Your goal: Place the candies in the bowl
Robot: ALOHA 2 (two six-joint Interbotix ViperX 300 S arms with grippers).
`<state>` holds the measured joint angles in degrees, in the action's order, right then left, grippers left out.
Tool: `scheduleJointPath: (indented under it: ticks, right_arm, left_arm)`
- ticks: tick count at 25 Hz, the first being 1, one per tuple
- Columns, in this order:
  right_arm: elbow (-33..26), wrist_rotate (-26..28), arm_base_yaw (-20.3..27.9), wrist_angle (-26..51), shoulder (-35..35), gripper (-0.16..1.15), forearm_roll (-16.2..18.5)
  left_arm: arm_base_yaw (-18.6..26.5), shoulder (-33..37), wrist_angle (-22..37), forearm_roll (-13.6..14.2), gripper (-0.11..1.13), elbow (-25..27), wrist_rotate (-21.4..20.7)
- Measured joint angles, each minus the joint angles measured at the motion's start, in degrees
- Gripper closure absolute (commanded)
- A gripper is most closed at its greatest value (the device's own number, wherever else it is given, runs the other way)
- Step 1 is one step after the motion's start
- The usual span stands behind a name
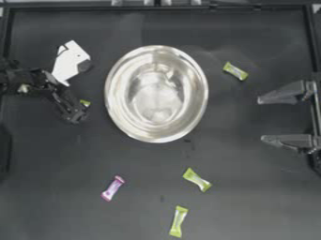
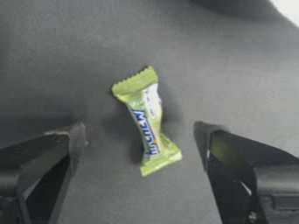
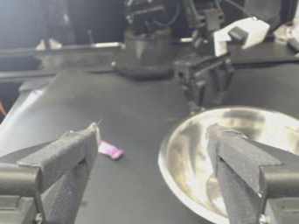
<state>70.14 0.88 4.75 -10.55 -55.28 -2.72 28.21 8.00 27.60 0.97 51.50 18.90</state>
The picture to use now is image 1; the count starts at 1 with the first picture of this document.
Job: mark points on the pink candy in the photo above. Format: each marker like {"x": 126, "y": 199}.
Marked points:
{"x": 112, "y": 188}

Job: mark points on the green candy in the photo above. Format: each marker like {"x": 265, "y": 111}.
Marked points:
{"x": 84, "y": 102}
{"x": 178, "y": 221}
{"x": 235, "y": 71}
{"x": 197, "y": 179}

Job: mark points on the steel bowl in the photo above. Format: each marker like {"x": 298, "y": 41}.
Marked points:
{"x": 155, "y": 93}

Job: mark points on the black metal frame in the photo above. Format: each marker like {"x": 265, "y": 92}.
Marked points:
{"x": 83, "y": 7}

